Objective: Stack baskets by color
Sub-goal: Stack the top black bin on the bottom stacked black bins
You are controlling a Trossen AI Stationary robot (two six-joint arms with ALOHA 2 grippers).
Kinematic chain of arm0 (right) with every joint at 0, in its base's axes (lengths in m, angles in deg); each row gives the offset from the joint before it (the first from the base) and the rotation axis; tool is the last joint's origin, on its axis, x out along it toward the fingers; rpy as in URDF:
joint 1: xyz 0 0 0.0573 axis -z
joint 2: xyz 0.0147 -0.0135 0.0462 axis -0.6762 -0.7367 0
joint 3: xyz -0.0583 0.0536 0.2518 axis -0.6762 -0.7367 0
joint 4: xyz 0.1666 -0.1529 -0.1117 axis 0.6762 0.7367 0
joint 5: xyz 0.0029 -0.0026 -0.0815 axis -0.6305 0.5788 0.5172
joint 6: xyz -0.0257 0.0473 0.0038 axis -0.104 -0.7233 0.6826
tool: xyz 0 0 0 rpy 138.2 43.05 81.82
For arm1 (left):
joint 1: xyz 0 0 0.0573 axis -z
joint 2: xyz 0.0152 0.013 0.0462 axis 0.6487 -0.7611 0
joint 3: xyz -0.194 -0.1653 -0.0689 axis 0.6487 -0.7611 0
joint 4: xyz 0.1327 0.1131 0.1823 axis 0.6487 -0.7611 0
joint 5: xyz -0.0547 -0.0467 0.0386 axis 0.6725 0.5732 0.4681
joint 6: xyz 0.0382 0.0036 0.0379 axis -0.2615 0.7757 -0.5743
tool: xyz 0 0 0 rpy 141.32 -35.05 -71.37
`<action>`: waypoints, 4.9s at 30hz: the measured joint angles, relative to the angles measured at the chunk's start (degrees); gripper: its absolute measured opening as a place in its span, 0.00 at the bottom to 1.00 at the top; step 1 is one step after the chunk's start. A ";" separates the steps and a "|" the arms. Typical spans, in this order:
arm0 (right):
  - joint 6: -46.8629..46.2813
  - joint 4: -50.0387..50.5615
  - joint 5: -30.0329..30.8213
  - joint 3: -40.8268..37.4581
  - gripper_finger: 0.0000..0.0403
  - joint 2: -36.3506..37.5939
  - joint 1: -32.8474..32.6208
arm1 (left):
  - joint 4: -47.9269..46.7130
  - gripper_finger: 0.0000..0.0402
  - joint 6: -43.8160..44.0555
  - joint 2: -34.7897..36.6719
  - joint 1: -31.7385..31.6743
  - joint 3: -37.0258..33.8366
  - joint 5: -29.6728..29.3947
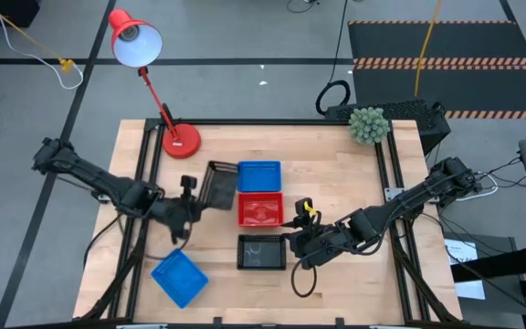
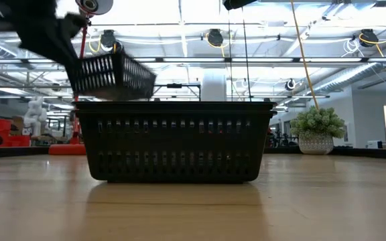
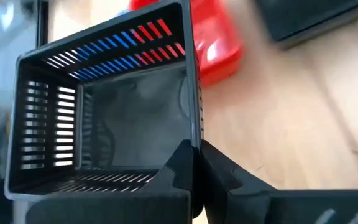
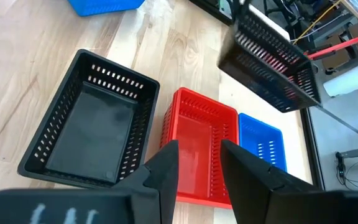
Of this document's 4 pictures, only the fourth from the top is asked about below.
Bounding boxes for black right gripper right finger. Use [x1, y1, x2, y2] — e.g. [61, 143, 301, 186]
[221, 139, 323, 224]

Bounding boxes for black slotted plastic basket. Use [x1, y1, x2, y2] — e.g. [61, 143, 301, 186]
[216, 2, 322, 113]
[17, 49, 161, 190]

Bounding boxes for black floor cables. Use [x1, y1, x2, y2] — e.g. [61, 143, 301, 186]
[335, 151, 358, 191]

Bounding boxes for yellow cable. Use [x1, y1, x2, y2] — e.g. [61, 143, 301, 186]
[292, 0, 344, 45]

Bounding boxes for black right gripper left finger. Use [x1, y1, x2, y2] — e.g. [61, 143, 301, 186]
[112, 139, 180, 224]

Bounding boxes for blue slotted plastic basket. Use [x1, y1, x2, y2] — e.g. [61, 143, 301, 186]
[238, 112, 288, 172]
[67, 0, 145, 17]

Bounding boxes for brown cardboard box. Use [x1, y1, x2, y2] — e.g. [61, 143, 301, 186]
[321, 24, 358, 71]

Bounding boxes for red slotted plastic basket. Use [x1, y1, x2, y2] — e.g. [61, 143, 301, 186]
[166, 86, 240, 210]
[159, 93, 233, 210]

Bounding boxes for black diagonal frame bar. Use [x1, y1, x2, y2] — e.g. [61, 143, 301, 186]
[314, 105, 358, 146]

